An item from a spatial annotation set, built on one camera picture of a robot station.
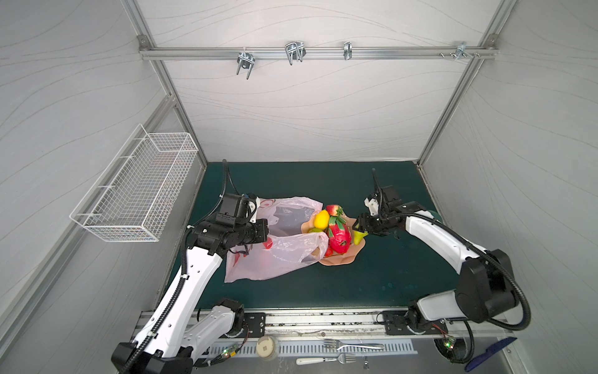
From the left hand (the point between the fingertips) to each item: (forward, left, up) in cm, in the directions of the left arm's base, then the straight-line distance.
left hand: (271, 226), depth 73 cm
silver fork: (-28, -19, -20) cm, 40 cm away
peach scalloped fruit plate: (-3, -25, -18) cm, 31 cm away
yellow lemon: (+11, -17, -13) cm, 24 cm away
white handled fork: (-32, -23, -22) cm, 45 cm away
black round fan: (-29, -59, -24) cm, 70 cm away
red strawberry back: (+13, -22, -10) cm, 27 cm away
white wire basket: (+3, +41, +10) cm, 42 cm away
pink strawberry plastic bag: (-6, -5, -2) cm, 9 cm away
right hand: (+9, -33, -11) cm, 36 cm away
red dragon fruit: (+4, -24, -12) cm, 27 cm away
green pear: (+3, -30, -12) cm, 33 cm away
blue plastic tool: (-29, -68, -21) cm, 77 cm away
